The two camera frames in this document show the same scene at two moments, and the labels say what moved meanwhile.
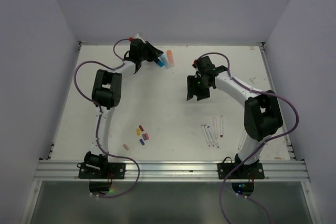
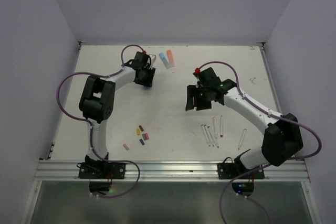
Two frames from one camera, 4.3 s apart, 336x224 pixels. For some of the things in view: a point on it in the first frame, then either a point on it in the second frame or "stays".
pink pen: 206,135 stays
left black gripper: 154,52 -> 148,82
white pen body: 209,128 stays
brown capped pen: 221,126 stays
